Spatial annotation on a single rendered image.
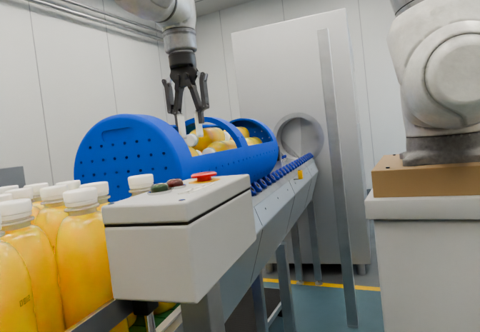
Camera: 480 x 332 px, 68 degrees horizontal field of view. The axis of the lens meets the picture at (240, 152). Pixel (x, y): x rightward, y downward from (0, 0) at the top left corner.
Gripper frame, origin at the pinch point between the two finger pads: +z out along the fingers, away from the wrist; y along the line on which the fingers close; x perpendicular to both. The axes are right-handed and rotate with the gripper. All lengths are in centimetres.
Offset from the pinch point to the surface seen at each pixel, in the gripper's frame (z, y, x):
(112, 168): 8.1, 7.0, 25.6
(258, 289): 80, 10, -72
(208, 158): 8.7, -9.5, 10.9
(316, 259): 101, -3, -171
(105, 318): 23, -16, 58
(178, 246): 14, -28, 61
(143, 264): 16, -24, 61
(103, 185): 9, -10, 49
